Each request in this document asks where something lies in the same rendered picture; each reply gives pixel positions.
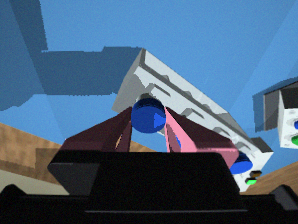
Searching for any grey control box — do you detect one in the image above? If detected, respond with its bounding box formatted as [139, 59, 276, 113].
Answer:
[263, 81, 298, 149]

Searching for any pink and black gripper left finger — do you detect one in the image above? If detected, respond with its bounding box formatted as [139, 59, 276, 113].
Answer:
[57, 107, 132, 152]

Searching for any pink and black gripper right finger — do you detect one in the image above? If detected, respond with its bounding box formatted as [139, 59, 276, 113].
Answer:
[165, 107, 239, 169]

